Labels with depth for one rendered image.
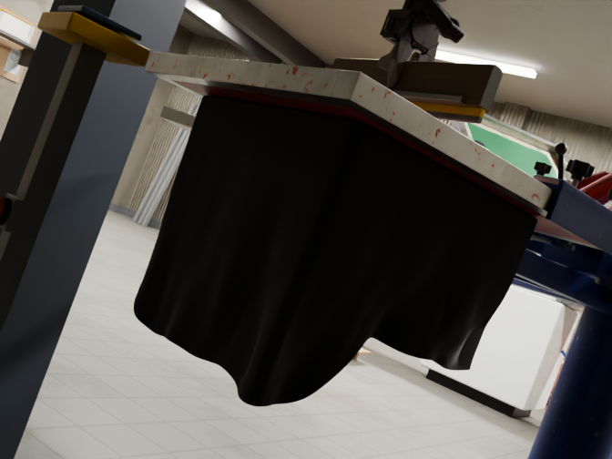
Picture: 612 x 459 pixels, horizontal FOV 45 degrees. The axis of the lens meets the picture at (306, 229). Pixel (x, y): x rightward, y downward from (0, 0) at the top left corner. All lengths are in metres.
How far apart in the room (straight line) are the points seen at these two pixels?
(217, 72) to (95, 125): 0.44
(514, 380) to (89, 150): 4.82
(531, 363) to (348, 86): 5.13
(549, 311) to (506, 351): 0.45
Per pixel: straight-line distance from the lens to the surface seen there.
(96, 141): 1.59
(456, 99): 1.27
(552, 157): 3.54
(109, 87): 1.58
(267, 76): 1.09
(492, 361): 6.05
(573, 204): 1.33
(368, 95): 0.96
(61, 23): 1.15
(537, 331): 5.98
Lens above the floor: 0.78
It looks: level
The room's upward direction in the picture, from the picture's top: 21 degrees clockwise
